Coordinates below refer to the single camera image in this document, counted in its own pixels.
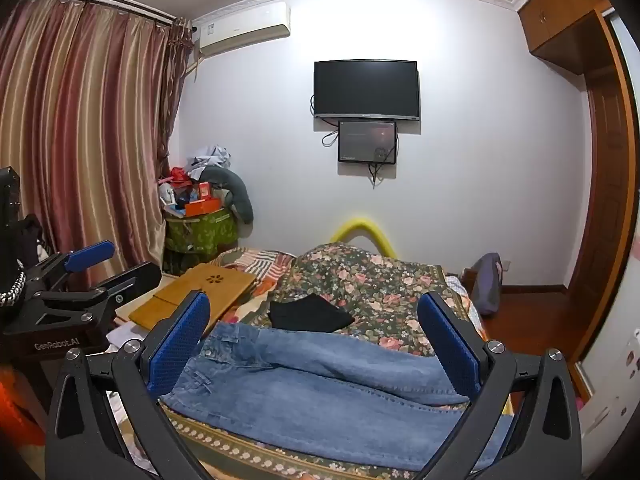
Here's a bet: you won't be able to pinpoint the silver chain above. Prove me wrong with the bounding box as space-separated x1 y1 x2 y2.
0 259 27 307

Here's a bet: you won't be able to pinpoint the dark floral blanket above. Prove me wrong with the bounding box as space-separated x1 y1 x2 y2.
162 241 516 480

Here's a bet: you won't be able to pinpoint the striped pink curtain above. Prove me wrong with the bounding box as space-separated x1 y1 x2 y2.
0 0 196 281

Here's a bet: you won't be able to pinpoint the grey backpack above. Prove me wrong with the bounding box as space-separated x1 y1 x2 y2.
470 253 504 317

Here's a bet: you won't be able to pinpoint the pile of pale clothes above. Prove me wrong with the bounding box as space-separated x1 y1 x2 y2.
186 144 234 181

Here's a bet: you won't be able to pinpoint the small black monitor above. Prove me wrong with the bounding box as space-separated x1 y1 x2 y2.
337 119 398 164

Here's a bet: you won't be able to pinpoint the patchwork quilt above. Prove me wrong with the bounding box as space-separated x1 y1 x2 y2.
209 247 296 326

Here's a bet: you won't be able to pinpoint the black wall television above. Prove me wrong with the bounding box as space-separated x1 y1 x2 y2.
313 60 420 122

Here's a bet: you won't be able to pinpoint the white appliance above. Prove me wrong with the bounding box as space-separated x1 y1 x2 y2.
575 225 640 463

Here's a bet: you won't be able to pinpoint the wooden lap desk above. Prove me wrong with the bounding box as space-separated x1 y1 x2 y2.
128 263 257 335

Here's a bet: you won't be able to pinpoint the yellow foam tube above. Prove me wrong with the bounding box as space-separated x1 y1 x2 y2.
330 216 398 257

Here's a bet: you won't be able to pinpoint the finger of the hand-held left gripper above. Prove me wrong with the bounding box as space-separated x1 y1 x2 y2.
25 240 115 293
5 261 163 336

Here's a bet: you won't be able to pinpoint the blue denim pants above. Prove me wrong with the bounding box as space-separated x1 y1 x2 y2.
159 321 516 473

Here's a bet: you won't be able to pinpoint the orange flat box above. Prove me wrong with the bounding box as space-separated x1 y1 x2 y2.
184 197 223 218

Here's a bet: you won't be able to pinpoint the black monitor cable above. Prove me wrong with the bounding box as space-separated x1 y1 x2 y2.
368 147 397 189

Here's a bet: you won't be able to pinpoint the wooden overhead cabinet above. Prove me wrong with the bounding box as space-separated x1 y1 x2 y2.
517 0 614 77

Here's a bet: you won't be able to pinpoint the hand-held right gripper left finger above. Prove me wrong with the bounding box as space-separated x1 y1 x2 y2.
45 290 211 480

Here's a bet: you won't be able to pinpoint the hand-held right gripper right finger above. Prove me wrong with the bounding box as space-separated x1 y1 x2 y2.
417 291 584 480

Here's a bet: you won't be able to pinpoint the black folded cloth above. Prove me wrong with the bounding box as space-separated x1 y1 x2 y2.
269 293 356 334

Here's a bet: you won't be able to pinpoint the white air conditioner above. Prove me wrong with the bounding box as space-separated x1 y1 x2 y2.
192 1 292 58

